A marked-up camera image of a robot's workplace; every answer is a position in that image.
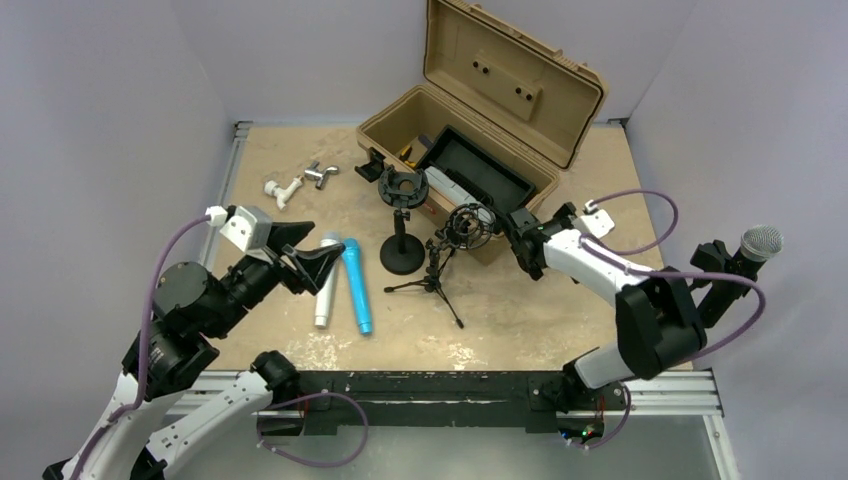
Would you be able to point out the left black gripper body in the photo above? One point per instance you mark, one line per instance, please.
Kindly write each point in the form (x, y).
(283, 270)

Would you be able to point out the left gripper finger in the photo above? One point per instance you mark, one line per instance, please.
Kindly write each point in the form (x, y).
(308, 271)
(284, 234)

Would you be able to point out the blue microphone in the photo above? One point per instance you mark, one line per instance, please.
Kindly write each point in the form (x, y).
(356, 279)

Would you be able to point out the white microphone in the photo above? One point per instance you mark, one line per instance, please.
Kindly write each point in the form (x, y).
(325, 297)

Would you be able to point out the black round-base mic stand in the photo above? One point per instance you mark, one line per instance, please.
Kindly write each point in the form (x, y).
(402, 253)

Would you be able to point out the black tripod shock-mount stand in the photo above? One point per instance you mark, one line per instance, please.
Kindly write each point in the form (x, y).
(468, 227)

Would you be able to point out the black round-base clip stand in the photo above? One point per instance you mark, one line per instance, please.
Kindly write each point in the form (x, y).
(712, 257)

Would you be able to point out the black silver-grille microphone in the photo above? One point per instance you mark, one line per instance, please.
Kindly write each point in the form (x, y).
(757, 245)

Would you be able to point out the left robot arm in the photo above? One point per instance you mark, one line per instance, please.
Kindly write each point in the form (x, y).
(187, 309)

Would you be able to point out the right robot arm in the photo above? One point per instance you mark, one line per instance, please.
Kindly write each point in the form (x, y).
(657, 323)

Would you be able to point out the white plastic pipe fitting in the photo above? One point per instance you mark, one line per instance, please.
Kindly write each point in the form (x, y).
(281, 194)

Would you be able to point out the silver metal tee fitting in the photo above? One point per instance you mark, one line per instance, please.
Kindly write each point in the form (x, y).
(320, 175)

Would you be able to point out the yellow tool in toolbox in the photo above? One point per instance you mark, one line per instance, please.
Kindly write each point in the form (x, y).
(407, 156)

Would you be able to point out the grey case in toolbox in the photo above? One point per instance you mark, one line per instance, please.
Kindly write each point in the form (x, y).
(445, 194)

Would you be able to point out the black toolbox tray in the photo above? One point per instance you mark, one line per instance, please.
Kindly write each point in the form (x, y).
(480, 173)

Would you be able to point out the tan plastic toolbox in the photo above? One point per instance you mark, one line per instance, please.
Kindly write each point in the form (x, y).
(515, 97)

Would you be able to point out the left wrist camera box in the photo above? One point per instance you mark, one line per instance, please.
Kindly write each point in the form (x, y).
(247, 228)

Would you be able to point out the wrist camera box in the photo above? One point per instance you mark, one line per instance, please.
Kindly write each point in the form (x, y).
(247, 228)
(594, 221)

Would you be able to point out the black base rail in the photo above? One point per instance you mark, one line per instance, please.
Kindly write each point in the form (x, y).
(534, 401)

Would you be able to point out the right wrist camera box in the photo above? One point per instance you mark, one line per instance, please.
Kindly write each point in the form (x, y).
(594, 221)

